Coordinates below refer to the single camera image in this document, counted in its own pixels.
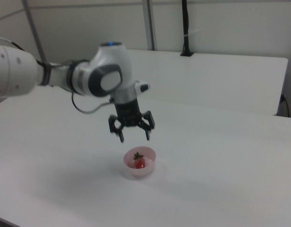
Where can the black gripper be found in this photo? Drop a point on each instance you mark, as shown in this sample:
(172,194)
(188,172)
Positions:
(127,113)

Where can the red strawberry with green leaves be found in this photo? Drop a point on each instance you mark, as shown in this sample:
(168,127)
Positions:
(139,164)

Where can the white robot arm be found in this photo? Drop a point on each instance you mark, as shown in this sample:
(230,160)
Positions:
(107,63)

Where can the pink plastic bowl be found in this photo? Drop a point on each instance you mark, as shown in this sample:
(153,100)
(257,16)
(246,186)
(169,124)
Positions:
(145,172)

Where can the grey metal partition post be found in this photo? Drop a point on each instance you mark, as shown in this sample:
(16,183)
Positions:
(150,23)
(33,23)

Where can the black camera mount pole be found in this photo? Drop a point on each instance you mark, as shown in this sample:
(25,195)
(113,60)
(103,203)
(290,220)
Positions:
(185,23)

